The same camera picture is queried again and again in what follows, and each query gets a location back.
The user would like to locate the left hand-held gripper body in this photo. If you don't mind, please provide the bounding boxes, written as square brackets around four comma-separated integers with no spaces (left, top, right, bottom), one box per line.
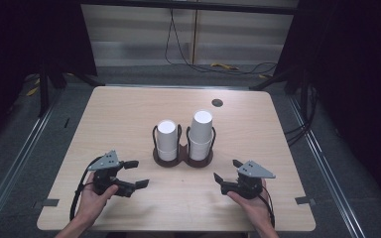
[87,150,123,196]

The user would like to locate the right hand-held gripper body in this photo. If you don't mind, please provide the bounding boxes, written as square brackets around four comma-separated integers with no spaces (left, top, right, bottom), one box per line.
[236,160,277,200]

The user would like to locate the dark double cup holder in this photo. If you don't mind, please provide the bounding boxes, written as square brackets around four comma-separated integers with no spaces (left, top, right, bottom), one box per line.
[151,123,217,169]

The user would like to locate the person's right hand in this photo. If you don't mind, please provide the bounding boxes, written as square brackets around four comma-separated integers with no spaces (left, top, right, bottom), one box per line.
[227,179,276,229]

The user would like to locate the person's left hand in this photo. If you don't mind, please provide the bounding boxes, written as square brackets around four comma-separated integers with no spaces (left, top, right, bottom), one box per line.
[78,172,120,224]

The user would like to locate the white paper cup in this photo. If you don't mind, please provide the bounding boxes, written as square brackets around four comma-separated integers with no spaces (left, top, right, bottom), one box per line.
[156,147,179,163]
[156,119,179,154]
[188,135,213,163]
[189,109,214,145]

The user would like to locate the black tape strip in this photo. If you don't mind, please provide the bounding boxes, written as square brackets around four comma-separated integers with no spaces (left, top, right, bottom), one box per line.
[294,195,317,206]
[32,197,61,209]

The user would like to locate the black metal stand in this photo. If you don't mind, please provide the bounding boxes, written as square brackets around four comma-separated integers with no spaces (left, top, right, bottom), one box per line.
[249,67,301,92]
[37,60,106,119]

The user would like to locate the yellow floor tape strip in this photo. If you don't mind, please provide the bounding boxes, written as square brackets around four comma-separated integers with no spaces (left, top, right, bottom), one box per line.
[26,85,41,98]
[209,61,240,71]

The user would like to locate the black curtain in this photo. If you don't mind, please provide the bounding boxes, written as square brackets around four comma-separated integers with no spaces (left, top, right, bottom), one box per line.
[273,0,381,212]
[0,0,98,147]

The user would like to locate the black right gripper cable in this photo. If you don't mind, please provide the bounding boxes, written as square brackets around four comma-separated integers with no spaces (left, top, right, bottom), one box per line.
[257,185,277,229]

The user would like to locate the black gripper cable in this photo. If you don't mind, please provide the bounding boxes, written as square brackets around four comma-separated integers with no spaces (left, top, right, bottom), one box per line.
[68,156,104,222]
[257,185,277,229]

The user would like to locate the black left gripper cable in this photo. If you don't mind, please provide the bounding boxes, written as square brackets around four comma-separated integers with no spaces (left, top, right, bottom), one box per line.
[68,156,104,222]

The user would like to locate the black cable bundle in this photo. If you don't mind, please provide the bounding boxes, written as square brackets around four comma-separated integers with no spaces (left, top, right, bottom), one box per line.
[284,84,319,147]

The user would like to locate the metal floor rail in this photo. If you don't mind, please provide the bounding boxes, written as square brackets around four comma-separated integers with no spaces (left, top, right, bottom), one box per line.
[0,98,57,230]
[287,94,367,238]

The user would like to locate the black floor cable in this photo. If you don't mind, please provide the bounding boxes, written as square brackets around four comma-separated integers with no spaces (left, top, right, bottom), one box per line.
[164,8,279,77]

